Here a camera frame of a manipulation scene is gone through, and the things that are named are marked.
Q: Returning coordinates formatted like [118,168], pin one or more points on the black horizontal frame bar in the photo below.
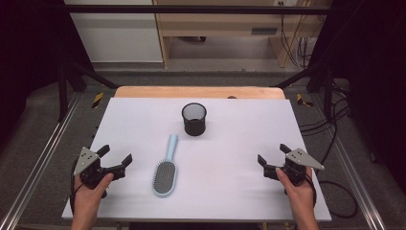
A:
[191,9]

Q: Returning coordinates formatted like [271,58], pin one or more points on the aluminium floor rail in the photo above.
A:
[41,159]
[351,169]

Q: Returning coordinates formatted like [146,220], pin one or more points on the person's left hand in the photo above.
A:
[86,198]

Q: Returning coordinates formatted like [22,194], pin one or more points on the black diagonal frame strut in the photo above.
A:
[306,73]
[92,76]

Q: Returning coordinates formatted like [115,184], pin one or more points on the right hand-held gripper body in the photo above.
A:
[297,166]

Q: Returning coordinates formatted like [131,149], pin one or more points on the light blue hairbrush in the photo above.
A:
[165,175]

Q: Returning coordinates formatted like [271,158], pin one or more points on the light wooden desk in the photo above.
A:
[217,24]

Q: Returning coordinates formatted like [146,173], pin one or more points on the person's right hand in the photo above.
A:
[300,196]

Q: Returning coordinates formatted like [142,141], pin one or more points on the wooden table board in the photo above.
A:
[191,92]

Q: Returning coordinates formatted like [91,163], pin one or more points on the grey desk label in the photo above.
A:
[264,31]

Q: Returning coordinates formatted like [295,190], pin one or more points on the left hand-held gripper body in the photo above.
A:
[91,171]

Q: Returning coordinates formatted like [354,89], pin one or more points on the white cabinet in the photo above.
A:
[118,35]

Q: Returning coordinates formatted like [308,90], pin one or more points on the black curtain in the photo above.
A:
[28,48]
[373,64]

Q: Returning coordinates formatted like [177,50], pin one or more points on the black mesh pen holder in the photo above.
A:
[194,126]

